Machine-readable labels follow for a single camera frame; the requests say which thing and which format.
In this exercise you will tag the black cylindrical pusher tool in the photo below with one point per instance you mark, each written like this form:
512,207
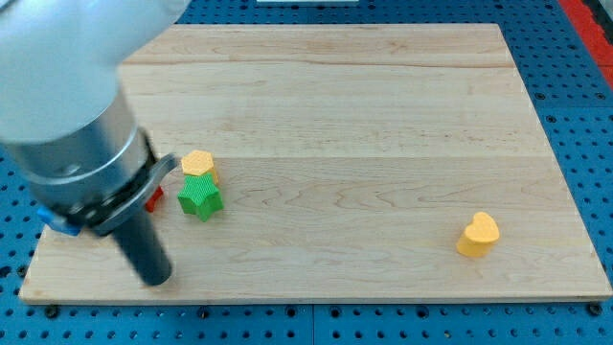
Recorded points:
138,240

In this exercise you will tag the blue clip on arm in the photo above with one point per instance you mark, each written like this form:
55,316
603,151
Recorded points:
58,223

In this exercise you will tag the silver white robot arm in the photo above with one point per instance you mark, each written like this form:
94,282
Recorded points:
66,123

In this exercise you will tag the red block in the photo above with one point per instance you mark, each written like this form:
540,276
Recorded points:
152,201

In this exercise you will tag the green star block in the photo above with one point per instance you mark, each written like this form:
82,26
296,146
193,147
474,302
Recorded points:
200,196

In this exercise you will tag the yellow hexagon block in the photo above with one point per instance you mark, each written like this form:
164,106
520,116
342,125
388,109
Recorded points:
198,163

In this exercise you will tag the wooden board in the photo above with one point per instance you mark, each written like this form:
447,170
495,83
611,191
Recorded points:
351,158

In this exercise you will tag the yellow heart block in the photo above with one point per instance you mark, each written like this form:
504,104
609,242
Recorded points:
479,236

